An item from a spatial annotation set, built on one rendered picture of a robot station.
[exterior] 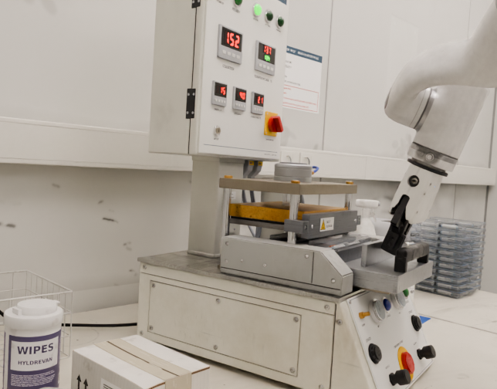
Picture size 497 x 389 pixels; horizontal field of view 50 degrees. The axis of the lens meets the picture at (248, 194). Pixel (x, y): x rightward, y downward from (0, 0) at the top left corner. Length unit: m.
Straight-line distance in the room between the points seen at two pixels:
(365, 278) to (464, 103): 0.34
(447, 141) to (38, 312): 0.72
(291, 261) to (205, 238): 0.30
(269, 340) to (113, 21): 0.89
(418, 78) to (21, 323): 0.72
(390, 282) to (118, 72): 0.88
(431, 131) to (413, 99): 0.07
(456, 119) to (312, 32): 1.11
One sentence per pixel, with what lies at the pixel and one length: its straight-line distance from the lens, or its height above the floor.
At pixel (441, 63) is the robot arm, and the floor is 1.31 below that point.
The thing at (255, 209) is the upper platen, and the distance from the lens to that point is 1.03.
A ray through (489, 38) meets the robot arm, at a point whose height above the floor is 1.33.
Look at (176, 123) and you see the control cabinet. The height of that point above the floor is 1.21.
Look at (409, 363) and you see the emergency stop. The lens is 1.06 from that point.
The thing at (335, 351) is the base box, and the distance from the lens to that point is 0.92.
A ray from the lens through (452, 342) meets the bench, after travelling 1.38.
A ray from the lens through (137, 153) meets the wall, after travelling 1.39.
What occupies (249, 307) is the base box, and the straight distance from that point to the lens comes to 0.98.
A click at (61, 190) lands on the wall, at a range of 1.35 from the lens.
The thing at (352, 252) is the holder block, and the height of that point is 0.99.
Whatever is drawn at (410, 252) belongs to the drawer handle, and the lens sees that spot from 0.97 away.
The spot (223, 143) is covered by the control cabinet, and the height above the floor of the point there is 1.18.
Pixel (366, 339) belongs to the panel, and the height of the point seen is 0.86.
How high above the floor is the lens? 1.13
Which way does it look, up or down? 3 degrees down
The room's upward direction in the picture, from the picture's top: 3 degrees clockwise
